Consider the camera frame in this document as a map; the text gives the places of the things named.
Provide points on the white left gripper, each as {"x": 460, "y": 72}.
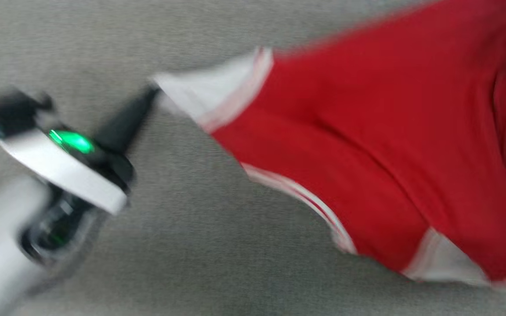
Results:
{"x": 68, "y": 171}

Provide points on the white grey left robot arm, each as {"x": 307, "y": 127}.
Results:
{"x": 2, "y": 250}

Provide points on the red white sports shirt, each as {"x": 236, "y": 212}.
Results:
{"x": 389, "y": 140}

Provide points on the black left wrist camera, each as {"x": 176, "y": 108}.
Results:
{"x": 13, "y": 112}

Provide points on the grey fabric sofa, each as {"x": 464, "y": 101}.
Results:
{"x": 182, "y": 245}

